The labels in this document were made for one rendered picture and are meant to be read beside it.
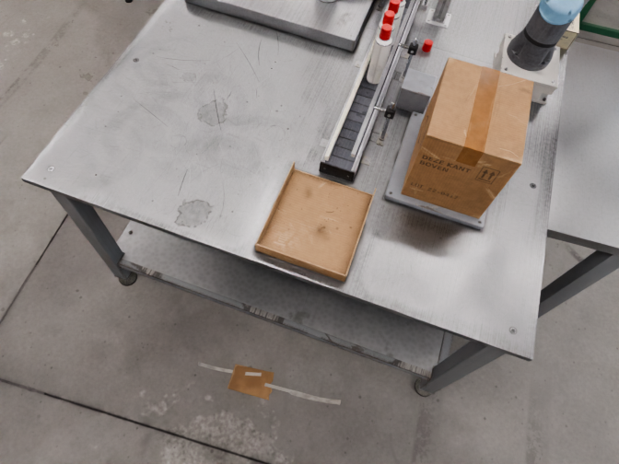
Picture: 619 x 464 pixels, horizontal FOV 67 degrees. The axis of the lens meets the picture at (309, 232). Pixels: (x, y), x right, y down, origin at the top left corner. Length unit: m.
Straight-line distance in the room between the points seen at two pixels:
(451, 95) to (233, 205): 0.67
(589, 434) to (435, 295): 1.23
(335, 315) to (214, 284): 0.51
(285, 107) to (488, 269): 0.82
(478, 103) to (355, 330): 0.98
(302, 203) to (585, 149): 0.97
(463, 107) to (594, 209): 0.59
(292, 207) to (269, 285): 0.62
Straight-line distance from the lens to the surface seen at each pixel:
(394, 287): 1.29
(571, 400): 2.37
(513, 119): 1.33
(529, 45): 1.80
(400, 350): 1.89
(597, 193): 1.72
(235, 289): 1.91
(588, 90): 2.02
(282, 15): 1.86
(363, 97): 1.59
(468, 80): 1.38
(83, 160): 1.56
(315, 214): 1.35
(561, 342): 2.43
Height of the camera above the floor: 1.99
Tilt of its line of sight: 61 degrees down
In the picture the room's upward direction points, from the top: 8 degrees clockwise
